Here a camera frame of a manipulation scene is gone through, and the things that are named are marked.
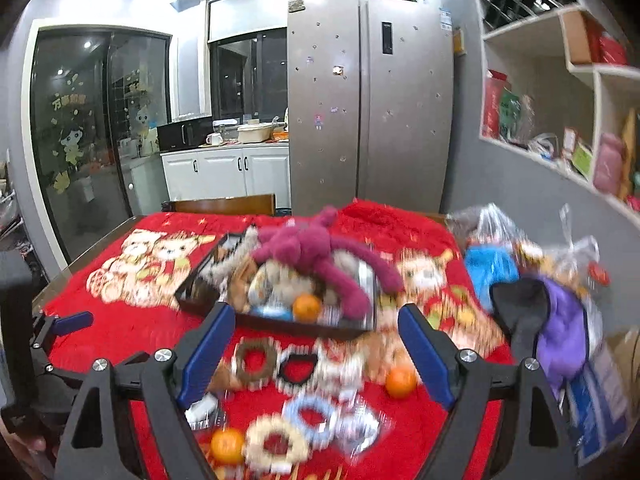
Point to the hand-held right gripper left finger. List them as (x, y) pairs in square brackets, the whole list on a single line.
[(207, 355)]

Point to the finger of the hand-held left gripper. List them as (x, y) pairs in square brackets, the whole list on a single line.
[(75, 322)]

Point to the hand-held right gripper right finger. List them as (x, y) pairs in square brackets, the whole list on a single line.
[(425, 355)]

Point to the brown fuzzy scrunchie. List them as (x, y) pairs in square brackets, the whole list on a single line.
[(240, 360)]

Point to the orange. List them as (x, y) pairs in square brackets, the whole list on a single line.
[(306, 308), (227, 445), (401, 382)]

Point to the black tray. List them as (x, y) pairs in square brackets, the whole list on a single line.
[(192, 304)]

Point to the black lace scrunchie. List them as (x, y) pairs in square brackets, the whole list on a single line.
[(281, 372)]

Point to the cream ruffled scrunchie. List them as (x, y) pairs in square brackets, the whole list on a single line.
[(252, 442)]

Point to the blue fuzzy scrunchie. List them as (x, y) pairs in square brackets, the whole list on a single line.
[(292, 412)]

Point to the red printed blanket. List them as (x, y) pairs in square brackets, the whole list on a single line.
[(125, 330)]

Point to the black cloth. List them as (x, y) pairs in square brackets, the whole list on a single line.
[(520, 310)]

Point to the blue bag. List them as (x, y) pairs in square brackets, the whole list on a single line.
[(490, 270)]

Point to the clear plastic bag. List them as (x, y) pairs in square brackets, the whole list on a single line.
[(485, 227), (565, 255)]

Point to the purple cloth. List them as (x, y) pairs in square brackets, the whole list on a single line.
[(565, 330)]

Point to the pink plush toy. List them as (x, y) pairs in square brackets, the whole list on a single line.
[(305, 250)]

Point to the blue package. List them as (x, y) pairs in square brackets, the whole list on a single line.
[(600, 405)]

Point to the white kitchen cabinet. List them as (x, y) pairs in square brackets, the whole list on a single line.
[(220, 170)]

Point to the glass sliding door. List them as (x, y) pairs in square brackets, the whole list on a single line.
[(75, 135)]

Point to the black microwave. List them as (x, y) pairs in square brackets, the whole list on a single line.
[(180, 135)]

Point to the white cup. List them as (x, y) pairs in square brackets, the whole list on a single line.
[(215, 138)]

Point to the cream lidded container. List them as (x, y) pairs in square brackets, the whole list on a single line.
[(254, 133)]

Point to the silver refrigerator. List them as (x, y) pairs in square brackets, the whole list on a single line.
[(330, 135)]

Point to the green framed card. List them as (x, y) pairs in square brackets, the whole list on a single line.
[(581, 160)]

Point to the green box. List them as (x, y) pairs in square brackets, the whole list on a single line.
[(510, 115)]

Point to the red gift box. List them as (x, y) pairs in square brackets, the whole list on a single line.
[(492, 107)]

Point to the pink jar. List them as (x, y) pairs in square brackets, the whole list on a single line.
[(609, 165)]

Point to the dark window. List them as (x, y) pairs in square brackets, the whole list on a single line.
[(245, 75)]

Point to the white wall shelf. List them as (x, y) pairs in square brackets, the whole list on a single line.
[(550, 25)]

